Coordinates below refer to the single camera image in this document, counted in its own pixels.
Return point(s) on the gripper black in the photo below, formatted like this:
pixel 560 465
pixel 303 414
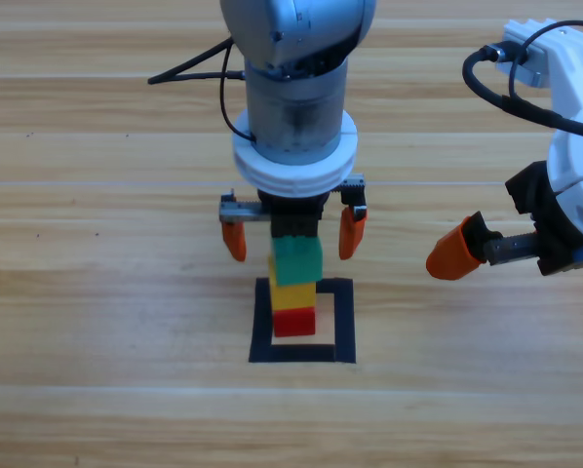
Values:
pixel 552 246
pixel 294 219

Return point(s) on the green wooden cube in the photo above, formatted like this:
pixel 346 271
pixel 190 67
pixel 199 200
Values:
pixel 296 263

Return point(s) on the yellow wooden cube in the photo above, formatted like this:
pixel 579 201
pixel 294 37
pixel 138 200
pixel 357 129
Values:
pixel 294 297

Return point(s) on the red wooden cube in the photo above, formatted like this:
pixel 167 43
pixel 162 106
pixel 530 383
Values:
pixel 294 323

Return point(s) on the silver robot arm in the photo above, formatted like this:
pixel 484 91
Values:
pixel 296 97

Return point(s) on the black tape square outline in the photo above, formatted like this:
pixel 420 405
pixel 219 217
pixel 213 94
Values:
pixel 345 322

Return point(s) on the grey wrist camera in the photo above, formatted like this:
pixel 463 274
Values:
pixel 528 73

